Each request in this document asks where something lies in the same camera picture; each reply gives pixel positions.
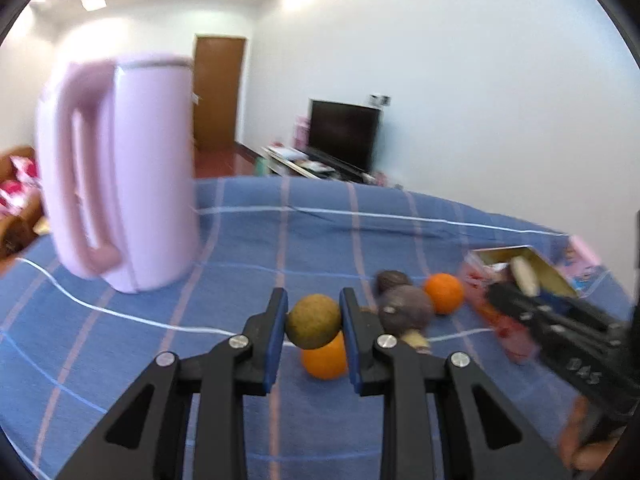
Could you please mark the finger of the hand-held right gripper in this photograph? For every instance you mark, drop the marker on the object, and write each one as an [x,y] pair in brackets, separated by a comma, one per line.
[530,317]
[560,300]

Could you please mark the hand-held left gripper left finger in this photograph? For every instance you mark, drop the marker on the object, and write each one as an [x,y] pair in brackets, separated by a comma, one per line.
[276,355]

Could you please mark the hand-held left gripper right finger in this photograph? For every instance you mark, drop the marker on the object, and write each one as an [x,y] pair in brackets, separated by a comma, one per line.
[349,355]

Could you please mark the pink tin box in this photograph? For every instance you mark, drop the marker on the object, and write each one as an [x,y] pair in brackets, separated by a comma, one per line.
[552,275]

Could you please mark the round pale cake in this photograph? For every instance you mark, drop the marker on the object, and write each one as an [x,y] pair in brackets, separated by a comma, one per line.
[525,275]

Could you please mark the green-brown round fruit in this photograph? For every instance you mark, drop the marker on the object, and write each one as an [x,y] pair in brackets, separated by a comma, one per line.
[313,321]

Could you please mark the dark purple mangosteen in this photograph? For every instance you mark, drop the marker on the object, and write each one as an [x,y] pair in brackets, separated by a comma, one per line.
[406,310]

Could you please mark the orange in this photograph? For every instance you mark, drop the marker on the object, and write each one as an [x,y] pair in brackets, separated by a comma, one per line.
[325,362]
[444,294]

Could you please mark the person's right hand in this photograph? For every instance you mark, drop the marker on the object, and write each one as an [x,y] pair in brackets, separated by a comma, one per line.
[572,430]

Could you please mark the pink tin lid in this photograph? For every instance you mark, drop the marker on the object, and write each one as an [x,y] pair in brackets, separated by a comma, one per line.
[587,260]

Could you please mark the small dark passion fruit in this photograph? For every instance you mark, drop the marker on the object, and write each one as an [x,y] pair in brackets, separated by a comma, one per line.
[391,280]

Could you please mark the blue plaid bed sheet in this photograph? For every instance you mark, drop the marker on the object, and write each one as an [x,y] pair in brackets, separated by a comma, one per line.
[350,250]

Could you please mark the white television stand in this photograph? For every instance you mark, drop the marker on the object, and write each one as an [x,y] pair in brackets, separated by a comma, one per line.
[300,160]

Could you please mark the black television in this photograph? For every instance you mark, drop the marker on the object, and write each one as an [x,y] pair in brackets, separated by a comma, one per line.
[342,132]

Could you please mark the pink kettle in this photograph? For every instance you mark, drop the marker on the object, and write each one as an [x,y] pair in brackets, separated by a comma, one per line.
[150,160]

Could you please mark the brown wooden door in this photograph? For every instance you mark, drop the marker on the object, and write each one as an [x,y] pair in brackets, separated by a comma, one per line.
[217,95]

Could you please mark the brown leather sofa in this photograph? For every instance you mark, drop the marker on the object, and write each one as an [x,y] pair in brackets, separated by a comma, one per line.
[20,220]

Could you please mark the pink red cloth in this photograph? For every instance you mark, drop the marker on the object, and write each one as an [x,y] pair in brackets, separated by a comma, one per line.
[15,187]

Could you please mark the wall power outlet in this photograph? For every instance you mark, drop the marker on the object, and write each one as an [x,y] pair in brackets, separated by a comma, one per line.
[380,100]

